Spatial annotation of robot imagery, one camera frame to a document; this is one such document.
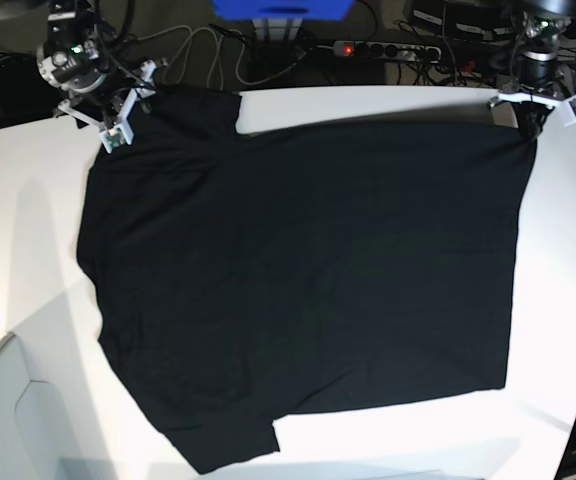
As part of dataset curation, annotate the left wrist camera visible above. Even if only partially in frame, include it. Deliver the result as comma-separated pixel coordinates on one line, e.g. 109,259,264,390
559,94,576,127

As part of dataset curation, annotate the blue box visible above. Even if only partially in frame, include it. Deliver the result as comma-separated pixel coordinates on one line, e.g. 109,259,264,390
212,0,354,21

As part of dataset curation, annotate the black power strip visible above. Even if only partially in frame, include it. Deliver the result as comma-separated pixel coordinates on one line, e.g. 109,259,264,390
332,40,442,64

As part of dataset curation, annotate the grey panel at table corner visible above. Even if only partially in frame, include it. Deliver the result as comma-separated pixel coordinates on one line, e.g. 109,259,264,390
0,332,154,480

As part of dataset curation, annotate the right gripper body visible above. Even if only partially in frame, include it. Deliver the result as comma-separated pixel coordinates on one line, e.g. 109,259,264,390
52,58,167,135

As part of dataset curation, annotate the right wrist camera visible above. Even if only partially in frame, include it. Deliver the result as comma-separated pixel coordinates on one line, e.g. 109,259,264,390
99,123,134,154

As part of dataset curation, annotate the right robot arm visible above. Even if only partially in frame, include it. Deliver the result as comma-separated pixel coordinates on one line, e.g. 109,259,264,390
36,1,167,152

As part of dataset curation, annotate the grey looped cable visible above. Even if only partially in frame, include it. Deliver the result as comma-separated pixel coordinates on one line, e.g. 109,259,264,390
160,24,304,94

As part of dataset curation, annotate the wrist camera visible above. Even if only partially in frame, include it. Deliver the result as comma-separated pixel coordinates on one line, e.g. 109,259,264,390
559,94,576,127
99,123,134,154

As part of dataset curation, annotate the black T-shirt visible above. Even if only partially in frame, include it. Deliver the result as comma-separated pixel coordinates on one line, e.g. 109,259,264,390
77,87,536,474

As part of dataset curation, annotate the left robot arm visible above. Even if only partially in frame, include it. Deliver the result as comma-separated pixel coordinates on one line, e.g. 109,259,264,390
488,1,576,143

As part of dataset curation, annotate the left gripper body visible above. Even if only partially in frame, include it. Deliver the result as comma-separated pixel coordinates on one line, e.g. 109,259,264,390
488,49,574,113

